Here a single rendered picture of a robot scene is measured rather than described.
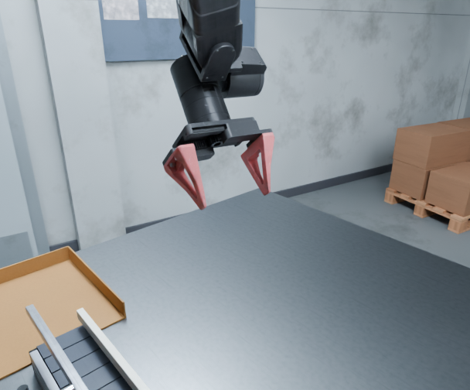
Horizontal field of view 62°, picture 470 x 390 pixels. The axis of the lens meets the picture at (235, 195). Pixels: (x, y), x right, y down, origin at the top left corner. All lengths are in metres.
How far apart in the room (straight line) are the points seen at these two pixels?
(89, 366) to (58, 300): 0.27
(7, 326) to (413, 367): 0.76
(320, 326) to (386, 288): 0.22
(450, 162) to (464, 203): 0.46
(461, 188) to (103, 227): 2.53
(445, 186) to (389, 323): 2.51
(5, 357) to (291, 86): 2.84
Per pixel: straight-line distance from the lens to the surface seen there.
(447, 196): 3.32
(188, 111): 0.53
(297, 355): 0.77
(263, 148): 0.52
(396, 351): 0.82
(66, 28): 2.44
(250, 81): 0.58
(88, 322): 0.74
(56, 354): 0.62
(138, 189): 2.83
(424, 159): 3.36
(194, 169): 0.47
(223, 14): 0.46
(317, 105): 3.50
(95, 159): 2.55
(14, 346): 0.87
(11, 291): 1.03
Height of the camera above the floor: 1.37
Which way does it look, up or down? 23 degrees down
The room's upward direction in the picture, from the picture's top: straight up
